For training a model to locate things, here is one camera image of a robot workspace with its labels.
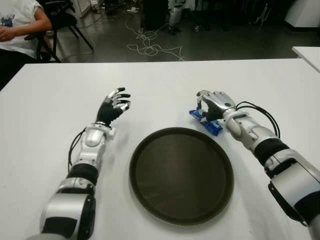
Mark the right robot hand black silver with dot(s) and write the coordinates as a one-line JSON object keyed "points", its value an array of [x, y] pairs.
{"points": [[220, 105]]}

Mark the left robot hand black silver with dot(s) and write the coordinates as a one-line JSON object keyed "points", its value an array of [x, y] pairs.
{"points": [[107, 112]]}

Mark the blue Oreo cookie pack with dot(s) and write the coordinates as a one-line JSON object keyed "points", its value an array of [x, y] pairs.
{"points": [[213, 127]]}

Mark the right robot arm silver black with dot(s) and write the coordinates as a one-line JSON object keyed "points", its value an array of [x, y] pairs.
{"points": [[272, 147]]}

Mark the left robot arm silver black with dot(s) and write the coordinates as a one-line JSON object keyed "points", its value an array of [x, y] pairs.
{"points": [[91, 147]]}

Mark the black stand with caster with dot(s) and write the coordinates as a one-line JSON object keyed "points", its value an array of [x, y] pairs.
{"points": [[197, 28]]}

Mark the round dark brown tray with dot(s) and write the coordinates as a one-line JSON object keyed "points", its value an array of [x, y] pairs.
{"points": [[181, 177]]}

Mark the silver humanoid robot legs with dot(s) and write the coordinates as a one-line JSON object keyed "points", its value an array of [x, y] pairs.
{"points": [[175, 17]]}

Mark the black office chair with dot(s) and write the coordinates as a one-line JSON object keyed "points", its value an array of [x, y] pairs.
{"points": [[63, 21]]}

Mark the white side table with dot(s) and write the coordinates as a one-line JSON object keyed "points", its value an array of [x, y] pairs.
{"points": [[308, 53]]}

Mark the white storage unit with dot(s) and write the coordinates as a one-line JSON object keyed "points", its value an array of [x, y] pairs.
{"points": [[83, 7]]}

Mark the black cabinet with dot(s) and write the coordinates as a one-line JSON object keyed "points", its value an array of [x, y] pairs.
{"points": [[155, 15]]}

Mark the seated person in white shirt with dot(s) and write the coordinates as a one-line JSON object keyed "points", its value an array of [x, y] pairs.
{"points": [[20, 30]]}

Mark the white angled cabinet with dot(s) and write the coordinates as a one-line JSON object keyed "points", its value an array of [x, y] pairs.
{"points": [[303, 12]]}

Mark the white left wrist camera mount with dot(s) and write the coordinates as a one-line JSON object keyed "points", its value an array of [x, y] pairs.
{"points": [[112, 132]]}

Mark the folded metal frame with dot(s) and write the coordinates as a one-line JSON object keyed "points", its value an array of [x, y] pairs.
{"points": [[263, 15]]}

